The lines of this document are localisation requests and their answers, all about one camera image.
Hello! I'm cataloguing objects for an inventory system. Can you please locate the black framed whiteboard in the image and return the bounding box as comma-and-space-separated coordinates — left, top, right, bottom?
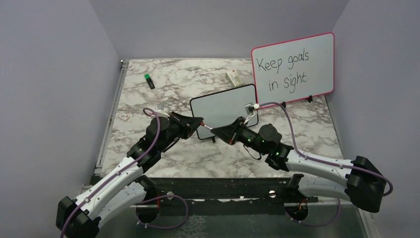
190, 84, 257, 128

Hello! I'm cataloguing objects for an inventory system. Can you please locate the small white red tag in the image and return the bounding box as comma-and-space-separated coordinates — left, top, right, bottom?
118, 113, 130, 121

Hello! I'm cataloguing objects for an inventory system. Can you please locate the purple cable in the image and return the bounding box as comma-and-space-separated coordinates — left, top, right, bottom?
58, 107, 189, 238
257, 102, 394, 228

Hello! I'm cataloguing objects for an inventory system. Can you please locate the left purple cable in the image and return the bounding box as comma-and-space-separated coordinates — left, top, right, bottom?
58, 107, 189, 238

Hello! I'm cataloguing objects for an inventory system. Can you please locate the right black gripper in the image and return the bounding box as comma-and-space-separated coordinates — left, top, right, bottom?
211, 116, 267, 155

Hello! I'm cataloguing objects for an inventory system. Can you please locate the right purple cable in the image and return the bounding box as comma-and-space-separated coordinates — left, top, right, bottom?
257, 102, 394, 228

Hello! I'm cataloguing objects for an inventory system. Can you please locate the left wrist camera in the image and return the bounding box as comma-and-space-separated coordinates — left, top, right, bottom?
155, 104, 169, 118

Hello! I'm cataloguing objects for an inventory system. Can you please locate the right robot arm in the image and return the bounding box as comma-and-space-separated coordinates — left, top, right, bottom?
210, 117, 386, 213

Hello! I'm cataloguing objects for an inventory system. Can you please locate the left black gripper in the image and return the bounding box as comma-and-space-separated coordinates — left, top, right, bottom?
158, 112, 204, 153

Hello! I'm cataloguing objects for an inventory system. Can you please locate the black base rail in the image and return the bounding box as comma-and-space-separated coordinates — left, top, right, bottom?
129, 176, 318, 218

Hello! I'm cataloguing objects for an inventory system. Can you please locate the white whiteboard eraser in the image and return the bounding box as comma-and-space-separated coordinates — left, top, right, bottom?
225, 70, 245, 87

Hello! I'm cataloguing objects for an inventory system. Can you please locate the pink framed whiteboard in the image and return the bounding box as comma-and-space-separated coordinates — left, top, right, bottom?
251, 32, 335, 104

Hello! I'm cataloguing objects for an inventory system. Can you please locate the aluminium side rail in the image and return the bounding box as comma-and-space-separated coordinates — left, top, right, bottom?
93, 59, 130, 176

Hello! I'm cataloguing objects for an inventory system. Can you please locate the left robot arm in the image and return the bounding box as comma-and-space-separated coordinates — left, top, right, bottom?
56, 108, 204, 238

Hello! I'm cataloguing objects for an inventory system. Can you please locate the green black highlighter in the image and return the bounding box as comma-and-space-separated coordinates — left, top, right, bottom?
144, 74, 155, 89

